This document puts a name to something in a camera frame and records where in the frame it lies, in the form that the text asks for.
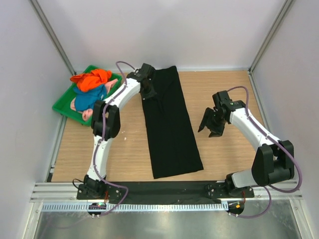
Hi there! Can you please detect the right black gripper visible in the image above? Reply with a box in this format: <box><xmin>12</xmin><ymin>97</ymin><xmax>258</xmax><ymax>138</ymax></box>
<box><xmin>198</xmin><ymin>108</ymin><xmax>227</xmax><ymax>138</ymax></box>

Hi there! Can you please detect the black t shirt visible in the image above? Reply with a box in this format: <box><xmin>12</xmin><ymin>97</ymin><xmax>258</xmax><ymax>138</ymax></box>
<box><xmin>142</xmin><ymin>66</ymin><xmax>203</xmax><ymax>179</ymax></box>

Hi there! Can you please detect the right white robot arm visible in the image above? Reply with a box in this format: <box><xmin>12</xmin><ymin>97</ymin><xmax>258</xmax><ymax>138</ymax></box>
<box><xmin>198</xmin><ymin>108</ymin><xmax>295</xmax><ymax>197</ymax></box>

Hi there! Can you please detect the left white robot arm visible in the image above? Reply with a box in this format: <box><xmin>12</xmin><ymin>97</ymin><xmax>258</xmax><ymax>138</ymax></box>
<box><xmin>77</xmin><ymin>69</ymin><xmax>156</xmax><ymax>199</ymax></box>

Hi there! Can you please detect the orange t shirt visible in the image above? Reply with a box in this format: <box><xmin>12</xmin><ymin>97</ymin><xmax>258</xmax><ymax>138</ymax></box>
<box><xmin>70</xmin><ymin>69</ymin><xmax>112</xmax><ymax>92</ymax></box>

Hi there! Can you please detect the blue t shirt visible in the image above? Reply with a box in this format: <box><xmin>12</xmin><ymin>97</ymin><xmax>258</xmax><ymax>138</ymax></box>
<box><xmin>73</xmin><ymin>85</ymin><xmax>107</xmax><ymax>112</ymax></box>

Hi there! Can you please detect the pink t shirt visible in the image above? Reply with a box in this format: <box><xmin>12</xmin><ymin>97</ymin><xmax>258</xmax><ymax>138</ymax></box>
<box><xmin>70</xmin><ymin>79</ymin><xmax>118</xmax><ymax>121</ymax></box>

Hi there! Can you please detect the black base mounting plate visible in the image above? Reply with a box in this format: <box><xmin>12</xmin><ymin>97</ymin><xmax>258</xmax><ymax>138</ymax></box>
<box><xmin>76</xmin><ymin>181</ymin><xmax>255</xmax><ymax>200</ymax></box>

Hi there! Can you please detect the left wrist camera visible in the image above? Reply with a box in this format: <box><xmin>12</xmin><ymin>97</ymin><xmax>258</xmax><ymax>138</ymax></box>
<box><xmin>135</xmin><ymin>63</ymin><xmax>156</xmax><ymax>81</ymax></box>

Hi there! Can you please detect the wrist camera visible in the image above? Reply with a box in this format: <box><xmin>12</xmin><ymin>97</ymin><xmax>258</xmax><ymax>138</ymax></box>
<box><xmin>135</xmin><ymin>63</ymin><xmax>156</xmax><ymax>81</ymax></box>
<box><xmin>212</xmin><ymin>91</ymin><xmax>246</xmax><ymax>112</ymax></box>

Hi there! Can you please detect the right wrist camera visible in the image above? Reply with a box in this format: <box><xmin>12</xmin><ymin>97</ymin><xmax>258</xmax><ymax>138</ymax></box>
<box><xmin>212</xmin><ymin>91</ymin><xmax>246</xmax><ymax>112</ymax></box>

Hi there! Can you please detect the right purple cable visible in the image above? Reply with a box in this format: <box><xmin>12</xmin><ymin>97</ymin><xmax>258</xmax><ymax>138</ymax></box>
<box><xmin>225</xmin><ymin>86</ymin><xmax>304</xmax><ymax>219</ymax></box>

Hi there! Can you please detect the slotted grey cable duct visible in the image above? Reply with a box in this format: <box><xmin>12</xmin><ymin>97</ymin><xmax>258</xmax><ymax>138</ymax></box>
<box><xmin>41</xmin><ymin>201</ymin><xmax>228</xmax><ymax>213</ymax></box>

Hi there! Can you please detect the right aluminium corner post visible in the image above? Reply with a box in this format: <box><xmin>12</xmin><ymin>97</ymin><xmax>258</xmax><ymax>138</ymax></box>
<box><xmin>249</xmin><ymin>0</ymin><xmax>296</xmax><ymax>73</ymax></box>

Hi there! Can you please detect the aluminium corner post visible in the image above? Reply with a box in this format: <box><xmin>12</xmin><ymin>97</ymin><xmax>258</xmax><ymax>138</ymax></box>
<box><xmin>29</xmin><ymin>0</ymin><xmax>76</xmax><ymax>75</ymax></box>
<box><xmin>249</xmin><ymin>0</ymin><xmax>296</xmax><ymax>73</ymax></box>

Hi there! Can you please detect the left aluminium corner post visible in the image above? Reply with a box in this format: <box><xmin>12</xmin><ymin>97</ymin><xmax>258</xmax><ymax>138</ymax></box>
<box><xmin>29</xmin><ymin>0</ymin><xmax>76</xmax><ymax>75</ymax></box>

